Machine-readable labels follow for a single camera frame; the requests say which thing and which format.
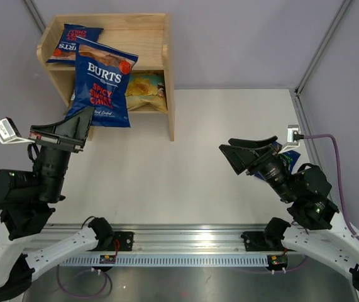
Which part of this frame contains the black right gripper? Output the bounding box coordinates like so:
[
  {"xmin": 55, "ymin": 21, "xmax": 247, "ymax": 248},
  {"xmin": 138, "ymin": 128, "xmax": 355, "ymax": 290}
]
[{"xmin": 219, "ymin": 135, "xmax": 297, "ymax": 203}]

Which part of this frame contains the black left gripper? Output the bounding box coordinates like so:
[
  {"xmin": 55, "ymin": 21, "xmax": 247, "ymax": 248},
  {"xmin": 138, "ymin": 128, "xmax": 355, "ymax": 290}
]
[{"xmin": 31, "ymin": 106, "xmax": 96, "ymax": 202}]

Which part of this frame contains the blue Burts spicy chilli bag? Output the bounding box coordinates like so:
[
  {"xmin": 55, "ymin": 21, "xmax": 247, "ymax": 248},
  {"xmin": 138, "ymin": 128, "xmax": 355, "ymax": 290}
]
[{"xmin": 47, "ymin": 24, "xmax": 104, "ymax": 65}]

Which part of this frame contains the tan kettle cooked chips bag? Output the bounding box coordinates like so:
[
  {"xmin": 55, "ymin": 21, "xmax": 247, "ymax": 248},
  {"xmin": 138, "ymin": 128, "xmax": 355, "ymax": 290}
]
[{"xmin": 125, "ymin": 71, "xmax": 168, "ymax": 113}]

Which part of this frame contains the light blue cassava chips bag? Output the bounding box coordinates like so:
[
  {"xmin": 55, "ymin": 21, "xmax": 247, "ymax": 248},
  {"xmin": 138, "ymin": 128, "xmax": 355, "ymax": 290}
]
[{"xmin": 69, "ymin": 90, "xmax": 75, "ymax": 103}]

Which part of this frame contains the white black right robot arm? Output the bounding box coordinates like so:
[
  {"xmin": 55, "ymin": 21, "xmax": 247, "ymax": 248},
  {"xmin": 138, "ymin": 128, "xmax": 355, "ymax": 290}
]
[{"xmin": 219, "ymin": 128, "xmax": 359, "ymax": 292}]

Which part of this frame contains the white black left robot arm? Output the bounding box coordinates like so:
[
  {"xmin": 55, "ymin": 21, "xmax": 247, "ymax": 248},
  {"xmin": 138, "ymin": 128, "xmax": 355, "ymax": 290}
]
[{"xmin": 0, "ymin": 106, "xmax": 114, "ymax": 301}]

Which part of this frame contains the wooden two-tier shelf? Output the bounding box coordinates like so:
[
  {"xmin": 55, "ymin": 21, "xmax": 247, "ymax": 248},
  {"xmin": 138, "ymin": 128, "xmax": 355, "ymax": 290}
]
[{"xmin": 36, "ymin": 13, "xmax": 175, "ymax": 142}]

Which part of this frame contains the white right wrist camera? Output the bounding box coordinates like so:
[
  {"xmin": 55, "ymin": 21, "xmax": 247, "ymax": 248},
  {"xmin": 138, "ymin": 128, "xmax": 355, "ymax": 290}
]
[{"xmin": 279, "ymin": 125, "xmax": 304, "ymax": 154}]

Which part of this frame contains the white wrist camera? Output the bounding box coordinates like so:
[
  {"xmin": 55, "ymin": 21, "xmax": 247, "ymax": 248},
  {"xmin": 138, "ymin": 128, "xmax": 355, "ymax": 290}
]
[
  {"xmin": 0, "ymin": 117, "xmax": 34, "ymax": 145},
  {"xmin": 279, "ymin": 125, "xmax": 304, "ymax": 154}
]

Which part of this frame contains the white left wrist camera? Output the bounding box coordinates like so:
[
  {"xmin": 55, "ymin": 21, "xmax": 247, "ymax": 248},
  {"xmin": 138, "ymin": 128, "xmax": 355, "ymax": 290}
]
[{"xmin": 0, "ymin": 117, "xmax": 34, "ymax": 145}]

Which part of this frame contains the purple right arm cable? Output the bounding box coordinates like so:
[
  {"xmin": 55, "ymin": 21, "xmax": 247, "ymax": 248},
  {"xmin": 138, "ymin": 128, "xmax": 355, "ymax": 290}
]
[{"xmin": 229, "ymin": 133, "xmax": 359, "ymax": 274}]

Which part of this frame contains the aluminium mounting rail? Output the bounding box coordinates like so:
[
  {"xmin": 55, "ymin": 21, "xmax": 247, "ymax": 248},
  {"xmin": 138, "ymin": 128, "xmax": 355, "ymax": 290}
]
[{"xmin": 26, "ymin": 224, "xmax": 265, "ymax": 254}]

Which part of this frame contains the white slotted cable duct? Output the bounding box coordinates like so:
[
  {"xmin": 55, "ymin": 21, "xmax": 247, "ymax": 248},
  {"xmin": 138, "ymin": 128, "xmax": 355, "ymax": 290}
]
[{"xmin": 62, "ymin": 254, "xmax": 268, "ymax": 267}]

